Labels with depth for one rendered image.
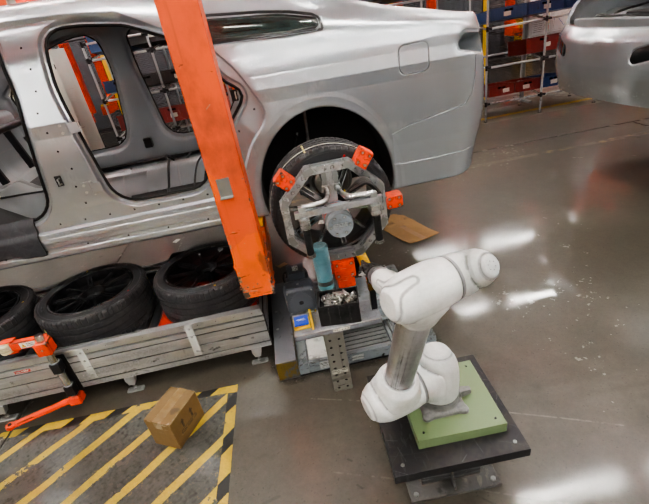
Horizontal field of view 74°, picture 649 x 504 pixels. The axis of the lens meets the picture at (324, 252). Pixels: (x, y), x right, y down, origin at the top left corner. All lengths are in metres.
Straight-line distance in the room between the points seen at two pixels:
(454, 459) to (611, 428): 0.85
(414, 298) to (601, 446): 1.39
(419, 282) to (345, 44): 1.66
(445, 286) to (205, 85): 1.30
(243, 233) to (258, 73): 0.86
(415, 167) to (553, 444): 1.60
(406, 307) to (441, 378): 0.62
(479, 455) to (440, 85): 1.88
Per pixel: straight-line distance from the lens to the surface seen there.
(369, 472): 2.11
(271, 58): 2.46
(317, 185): 2.67
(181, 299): 2.60
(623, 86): 4.07
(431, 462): 1.77
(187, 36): 1.94
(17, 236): 3.05
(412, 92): 2.61
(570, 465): 2.21
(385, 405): 1.59
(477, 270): 1.16
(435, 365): 1.65
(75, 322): 2.80
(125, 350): 2.70
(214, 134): 1.98
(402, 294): 1.09
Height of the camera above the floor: 1.76
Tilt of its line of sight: 29 degrees down
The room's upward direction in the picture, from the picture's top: 11 degrees counter-clockwise
